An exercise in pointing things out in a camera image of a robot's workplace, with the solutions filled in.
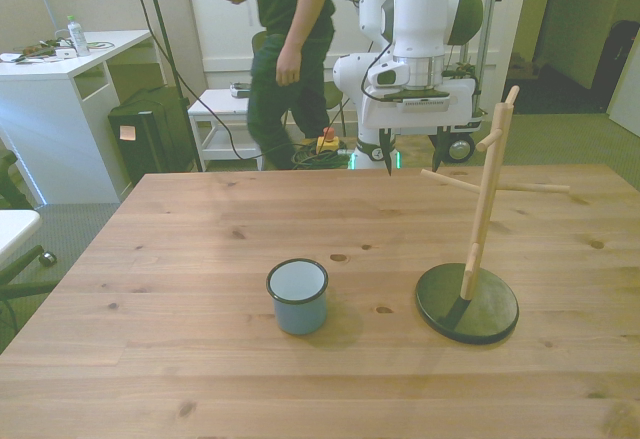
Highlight black floor cable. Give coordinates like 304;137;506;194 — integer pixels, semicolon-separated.
172;71;301;163

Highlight coiled dark cables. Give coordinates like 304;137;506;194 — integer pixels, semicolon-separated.
291;141;359;171

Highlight clear plastic bottle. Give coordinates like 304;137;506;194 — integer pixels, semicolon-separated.
66;14;92;58

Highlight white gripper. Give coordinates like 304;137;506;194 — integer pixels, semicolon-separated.
360;78;477;177

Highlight wooden mug tree black base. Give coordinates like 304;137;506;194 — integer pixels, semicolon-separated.
414;85;571;346

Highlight white low side table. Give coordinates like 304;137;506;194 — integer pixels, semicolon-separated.
187;87;351;171

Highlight person's left hand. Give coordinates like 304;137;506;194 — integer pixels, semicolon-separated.
275;48;303;87

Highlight black tripod stand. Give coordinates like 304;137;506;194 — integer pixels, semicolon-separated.
119;0;204;173

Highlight yellow emergency stop button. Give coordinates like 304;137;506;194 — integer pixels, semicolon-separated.
316;127;342;156

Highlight person's left forearm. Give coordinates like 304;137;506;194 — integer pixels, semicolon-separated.
277;0;331;60

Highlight blue enamel mug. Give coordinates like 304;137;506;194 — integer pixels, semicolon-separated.
265;258;330;336

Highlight white round-edged table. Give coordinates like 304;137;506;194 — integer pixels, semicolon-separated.
0;208;42;263

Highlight white caster wheel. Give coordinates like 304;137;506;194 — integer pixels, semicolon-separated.
446;133;477;164

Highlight aluminium frame pole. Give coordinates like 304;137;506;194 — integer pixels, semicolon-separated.
459;0;502;121

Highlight clutter of cables and tools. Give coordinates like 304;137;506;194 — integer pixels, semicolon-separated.
0;37;76;64

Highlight black case with sticky note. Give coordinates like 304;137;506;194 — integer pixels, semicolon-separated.
107;89;202;186

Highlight white desk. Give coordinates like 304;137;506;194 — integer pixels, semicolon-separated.
0;29;166;205

